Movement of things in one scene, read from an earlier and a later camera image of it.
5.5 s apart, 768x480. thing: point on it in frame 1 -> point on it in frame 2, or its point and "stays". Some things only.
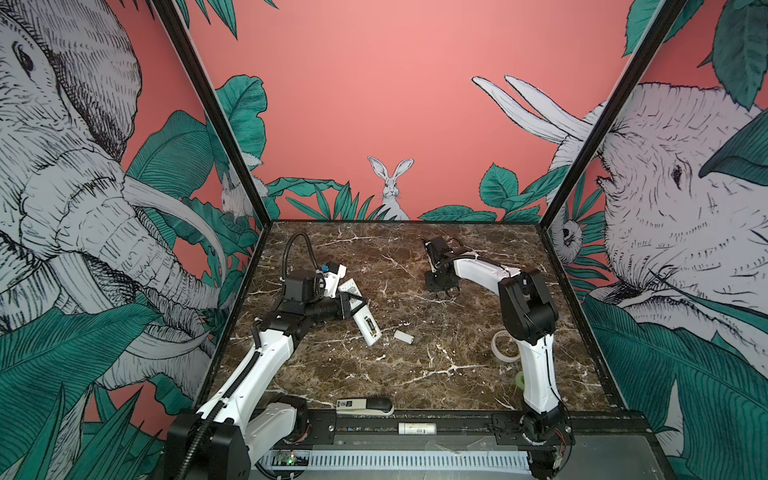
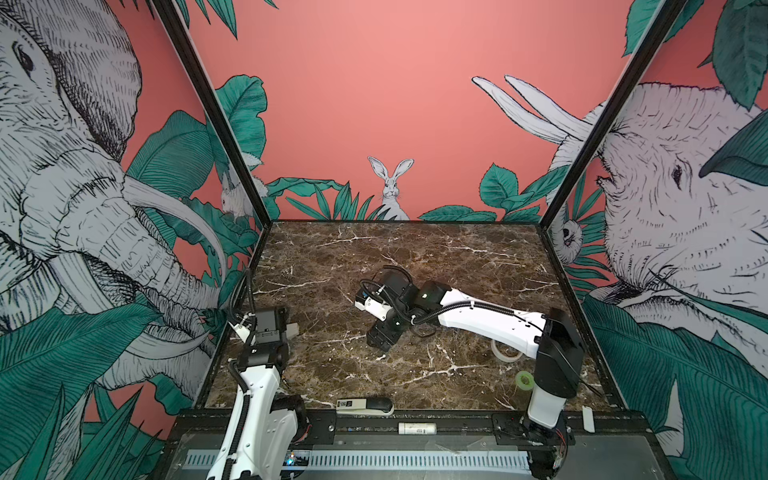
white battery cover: [403, 336] -> [588, 419]
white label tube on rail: [410, 428] stays
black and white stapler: [370, 406] stays
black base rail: [358, 429] stays
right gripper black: [432, 286] -> [373, 331]
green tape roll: [520, 380] stays
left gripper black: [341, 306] -> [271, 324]
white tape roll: [497, 354] stays
